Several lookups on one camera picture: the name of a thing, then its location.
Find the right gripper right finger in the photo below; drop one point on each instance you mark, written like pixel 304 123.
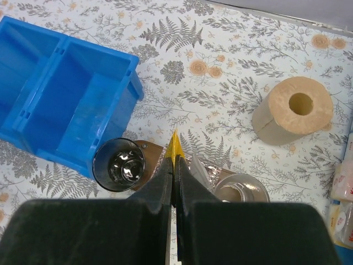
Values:
pixel 210 231

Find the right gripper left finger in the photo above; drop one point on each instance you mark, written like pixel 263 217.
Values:
pixel 135 230

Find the clear glass cup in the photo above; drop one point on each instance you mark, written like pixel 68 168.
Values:
pixel 241 188

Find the clear acrylic holder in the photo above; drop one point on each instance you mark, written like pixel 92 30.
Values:
pixel 212 170

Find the white toothpaste tube black cap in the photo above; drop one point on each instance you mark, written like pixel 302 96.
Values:
pixel 199 172

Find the yellow toothpaste tube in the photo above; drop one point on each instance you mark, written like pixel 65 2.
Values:
pixel 174 148

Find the oval wooden tray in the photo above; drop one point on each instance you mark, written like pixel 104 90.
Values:
pixel 154 154

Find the brown toilet paper roll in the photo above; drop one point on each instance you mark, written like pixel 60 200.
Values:
pixel 294 108

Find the blue double bin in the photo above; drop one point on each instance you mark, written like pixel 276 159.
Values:
pixel 63 97

